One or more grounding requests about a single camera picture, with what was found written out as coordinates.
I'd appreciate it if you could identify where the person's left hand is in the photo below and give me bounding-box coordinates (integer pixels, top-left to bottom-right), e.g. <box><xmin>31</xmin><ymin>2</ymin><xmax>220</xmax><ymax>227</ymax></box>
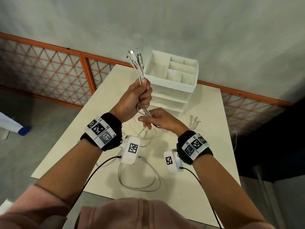
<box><xmin>110</xmin><ymin>78</ymin><xmax>153</xmax><ymax>123</ymax></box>

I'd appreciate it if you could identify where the person's right hand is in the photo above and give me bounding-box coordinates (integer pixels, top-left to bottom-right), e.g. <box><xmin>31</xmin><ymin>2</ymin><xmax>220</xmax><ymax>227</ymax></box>
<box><xmin>138</xmin><ymin>108</ymin><xmax>190</xmax><ymax>137</ymax></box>

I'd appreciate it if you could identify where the white charging cable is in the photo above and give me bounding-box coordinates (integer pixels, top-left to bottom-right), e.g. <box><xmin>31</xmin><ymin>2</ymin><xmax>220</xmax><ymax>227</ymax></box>
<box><xmin>134</xmin><ymin>54</ymin><xmax>165</xmax><ymax>132</ymax></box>
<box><xmin>126</xmin><ymin>54</ymin><xmax>158</xmax><ymax>148</ymax></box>
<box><xmin>130</xmin><ymin>51</ymin><xmax>158</xmax><ymax>141</ymax></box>

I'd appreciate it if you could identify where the white cable with thick silver plug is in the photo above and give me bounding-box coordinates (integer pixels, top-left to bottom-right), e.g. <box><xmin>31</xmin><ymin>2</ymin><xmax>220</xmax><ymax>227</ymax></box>
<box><xmin>138</xmin><ymin>52</ymin><xmax>167</xmax><ymax>134</ymax></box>

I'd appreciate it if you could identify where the person's right forearm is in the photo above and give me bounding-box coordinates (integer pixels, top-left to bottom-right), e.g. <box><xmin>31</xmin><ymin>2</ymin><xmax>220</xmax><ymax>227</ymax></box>
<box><xmin>191</xmin><ymin>155</ymin><xmax>271</xmax><ymax>229</ymax></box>

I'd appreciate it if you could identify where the person's left forearm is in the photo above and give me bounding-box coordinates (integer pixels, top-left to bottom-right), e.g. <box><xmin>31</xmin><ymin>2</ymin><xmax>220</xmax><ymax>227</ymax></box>
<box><xmin>33</xmin><ymin>139</ymin><xmax>103</xmax><ymax>208</ymax></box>

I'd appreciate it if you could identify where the white desktop drawer organizer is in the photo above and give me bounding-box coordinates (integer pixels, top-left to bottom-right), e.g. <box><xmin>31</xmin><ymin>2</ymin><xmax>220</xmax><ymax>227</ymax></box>
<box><xmin>142</xmin><ymin>50</ymin><xmax>199</xmax><ymax>118</ymax></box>

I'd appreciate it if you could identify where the black wristband with marker tags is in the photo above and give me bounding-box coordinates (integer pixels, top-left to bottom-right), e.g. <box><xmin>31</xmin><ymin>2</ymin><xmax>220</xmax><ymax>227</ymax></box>
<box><xmin>176</xmin><ymin>130</ymin><xmax>214</xmax><ymax>166</ymax></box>
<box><xmin>80</xmin><ymin>112</ymin><xmax>123</xmax><ymax>152</ymax></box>

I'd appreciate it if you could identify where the orange mesh fence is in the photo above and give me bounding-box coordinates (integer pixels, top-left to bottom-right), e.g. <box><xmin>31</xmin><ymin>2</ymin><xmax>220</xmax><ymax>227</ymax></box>
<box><xmin>0</xmin><ymin>32</ymin><xmax>294</xmax><ymax>139</ymax></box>

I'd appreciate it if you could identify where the pink sweater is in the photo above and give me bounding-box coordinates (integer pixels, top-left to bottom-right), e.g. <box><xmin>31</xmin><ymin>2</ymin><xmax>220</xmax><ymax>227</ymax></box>
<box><xmin>0</xmin><ymin>184</ymin><xmax>275</xmax><ymax>229</ymax></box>

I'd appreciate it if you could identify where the white and blue roll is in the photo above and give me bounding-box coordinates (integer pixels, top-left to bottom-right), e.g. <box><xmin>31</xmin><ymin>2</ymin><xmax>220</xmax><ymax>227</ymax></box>
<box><xmin>0</xmin><ymin>111</ymin><xmax>32</xmax><ymax>136</ymax></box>

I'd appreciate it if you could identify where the white wrist camera with marker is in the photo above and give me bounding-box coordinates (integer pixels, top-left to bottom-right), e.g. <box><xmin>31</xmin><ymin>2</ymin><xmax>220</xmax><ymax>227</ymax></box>
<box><xmin>163</xmin><ymin>150</ymin><xmax>184</xmax><ymax>174</ymax></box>
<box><xmin>120</xmin><ymin>135</ymin><xmax>141</xmax><ymax>164</ymax></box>

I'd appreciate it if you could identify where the white looped cable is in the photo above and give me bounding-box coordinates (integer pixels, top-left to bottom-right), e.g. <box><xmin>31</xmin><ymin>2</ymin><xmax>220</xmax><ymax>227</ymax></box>
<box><xmin>118</xmin><ymin>156</ymin><xmax>162</xmax><ymax>192</ymax></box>

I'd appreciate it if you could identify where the black camera cable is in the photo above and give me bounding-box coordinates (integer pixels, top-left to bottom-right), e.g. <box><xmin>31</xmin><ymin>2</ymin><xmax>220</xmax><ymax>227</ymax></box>
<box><xmin>179</xmin><ymin>166</ymin><xmax>224</xmax><ymax>229</ymax></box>
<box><xmin>74</xmin><ymin>156</ymin><xmax>122</xmax><ymax>229</ymax></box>

